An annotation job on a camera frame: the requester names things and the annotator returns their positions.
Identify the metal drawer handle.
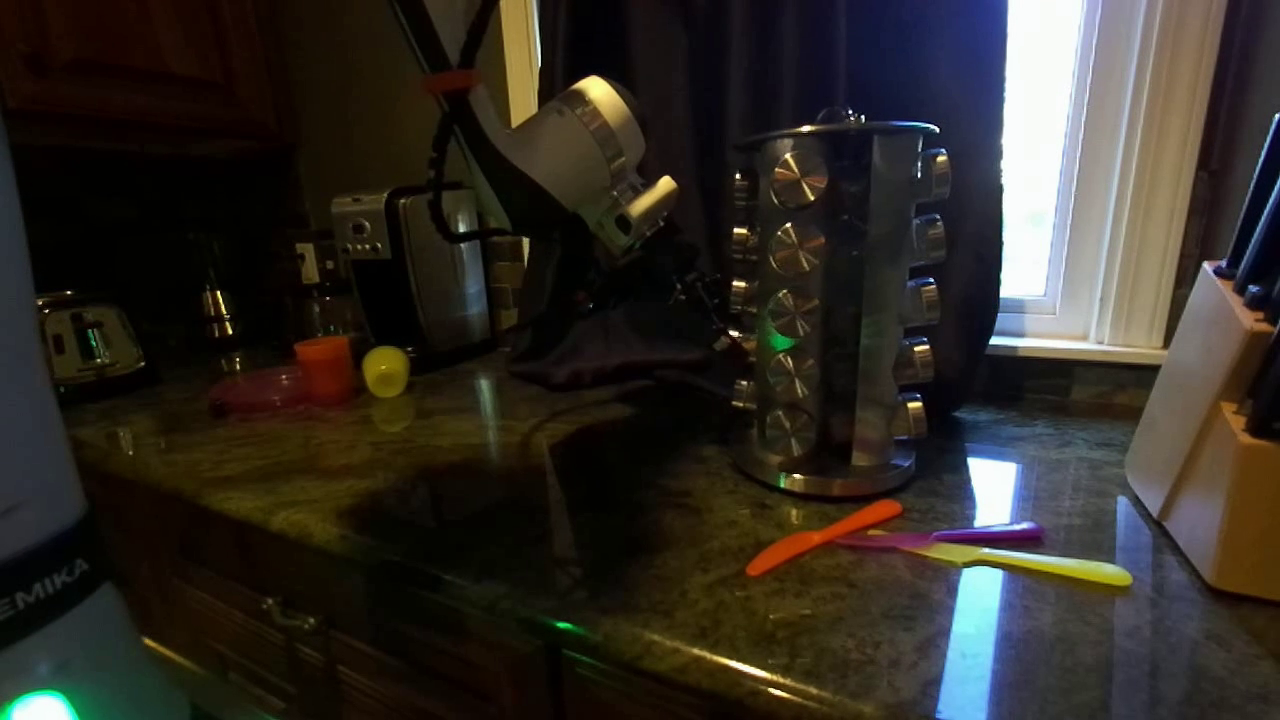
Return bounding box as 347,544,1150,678
256,597,323,638

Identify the yellow plastic knife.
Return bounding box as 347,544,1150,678
866,534,1141,597

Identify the white window frame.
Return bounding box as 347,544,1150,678
986,0,1236,373

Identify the dark wood wall cabinet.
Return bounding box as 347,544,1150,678
0,0,306,152

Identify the black knife handle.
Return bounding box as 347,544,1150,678
1221,113,1280,275
1236,185,1280,306

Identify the black steel coffee maker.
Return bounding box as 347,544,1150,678
327,182,495,365

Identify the wooden knife block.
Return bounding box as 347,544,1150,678
1120,255,1280,610

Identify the dark bottle with white label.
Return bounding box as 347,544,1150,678
293,235,335,335

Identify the orange plastic knife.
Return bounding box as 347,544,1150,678
740,495,911,586

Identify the yellow plastic cup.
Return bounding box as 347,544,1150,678
360,340,416,404

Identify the purple plastic knife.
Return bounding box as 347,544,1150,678
852,520,1052,551

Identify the dark glass bottle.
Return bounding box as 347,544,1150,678
198,272,246,369

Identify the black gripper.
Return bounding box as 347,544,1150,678
603,230,743,385

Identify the steel revolving spice rack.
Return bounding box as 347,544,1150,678
716,113,959,503

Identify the pink plastic plate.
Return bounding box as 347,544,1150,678
204,369,313,418

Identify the silver toaster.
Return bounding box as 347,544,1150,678
35,293,151,397

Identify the grey wrist camera bar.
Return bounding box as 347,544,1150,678
618,169,686,233

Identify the small grey canister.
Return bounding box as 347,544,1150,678
484,233,534,351

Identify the orange plastic cup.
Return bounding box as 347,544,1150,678
293,332,360,412

